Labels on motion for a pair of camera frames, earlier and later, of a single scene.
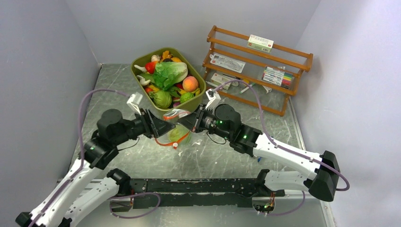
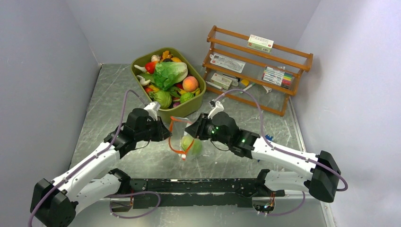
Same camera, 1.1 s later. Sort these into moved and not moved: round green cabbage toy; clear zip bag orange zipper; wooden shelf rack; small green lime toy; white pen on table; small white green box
Moved: clear zip bag orange zipper; round green cabbage toy
Not moved: white pen on table; wooden shelf rack; small green lime toy; small white green box
